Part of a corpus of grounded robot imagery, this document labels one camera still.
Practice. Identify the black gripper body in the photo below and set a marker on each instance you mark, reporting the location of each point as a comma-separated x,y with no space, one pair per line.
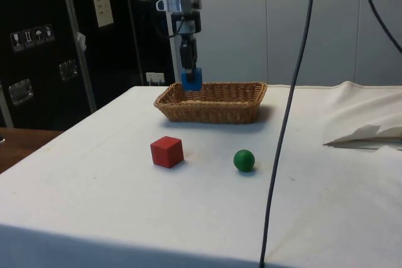
192,24

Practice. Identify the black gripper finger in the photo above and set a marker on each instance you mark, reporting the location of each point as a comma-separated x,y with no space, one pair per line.
185,56
194,51

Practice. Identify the blue cube block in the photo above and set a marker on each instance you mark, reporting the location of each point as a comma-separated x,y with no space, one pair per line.
196,80

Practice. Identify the wicker basket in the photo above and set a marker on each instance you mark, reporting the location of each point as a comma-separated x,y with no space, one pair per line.
216,105

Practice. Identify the pale locker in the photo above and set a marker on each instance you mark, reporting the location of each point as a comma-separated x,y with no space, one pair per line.
234,35

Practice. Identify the red cube block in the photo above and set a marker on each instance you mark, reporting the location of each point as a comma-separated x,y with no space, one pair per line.
166,152

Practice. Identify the green ball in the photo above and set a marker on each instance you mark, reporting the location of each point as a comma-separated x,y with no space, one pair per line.
244,160

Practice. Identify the black cabinet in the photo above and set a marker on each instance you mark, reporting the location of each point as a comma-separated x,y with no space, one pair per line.
37,70

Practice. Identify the white wall socket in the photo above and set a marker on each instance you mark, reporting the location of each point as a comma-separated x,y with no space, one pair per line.
155,77

